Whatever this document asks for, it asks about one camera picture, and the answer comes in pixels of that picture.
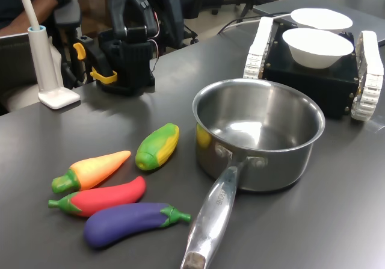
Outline black chair armrest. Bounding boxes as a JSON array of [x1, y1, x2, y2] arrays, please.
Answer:
[[54, 0, 87, 89]]

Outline orange toy carrot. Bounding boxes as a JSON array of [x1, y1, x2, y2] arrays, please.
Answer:
[[51, 150, 132, 194]]

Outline purple toy aubergine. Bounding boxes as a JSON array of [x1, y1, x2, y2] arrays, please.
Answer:
[[83, 202, 192, 250]]

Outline green yellow toy corn cob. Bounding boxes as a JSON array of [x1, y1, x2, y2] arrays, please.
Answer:
[[134, 122, 180, 172]]

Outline black vehicle with white tracks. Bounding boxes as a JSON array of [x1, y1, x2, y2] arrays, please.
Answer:
[[242, 16, 385, 122]]

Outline red toy chilli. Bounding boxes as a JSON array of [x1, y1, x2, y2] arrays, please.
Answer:
[[48, 176, 147, 218]]

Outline white post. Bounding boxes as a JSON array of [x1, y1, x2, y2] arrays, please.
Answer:
[[14, 0, 81, 110]]

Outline white bowl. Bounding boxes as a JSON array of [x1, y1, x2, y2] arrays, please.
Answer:
[[282, 28, 354, 70], [290, 8, 354, 31]]

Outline black yellow table clamp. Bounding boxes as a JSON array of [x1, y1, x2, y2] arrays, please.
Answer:
[[73, 36, 119, 93]]

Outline thin white cable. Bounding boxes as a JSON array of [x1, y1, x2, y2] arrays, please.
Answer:
[[216, 12, 292, 36]]

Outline red white servo wires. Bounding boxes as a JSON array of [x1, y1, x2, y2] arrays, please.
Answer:
[[149, 8, 161, 71]]

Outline steel pan with long handle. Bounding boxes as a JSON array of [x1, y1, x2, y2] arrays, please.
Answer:
[[180, 78, 326, 269]]

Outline dark grey laptop lid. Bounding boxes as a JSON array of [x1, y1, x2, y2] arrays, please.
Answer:
[[0, 32, 42, 113]]

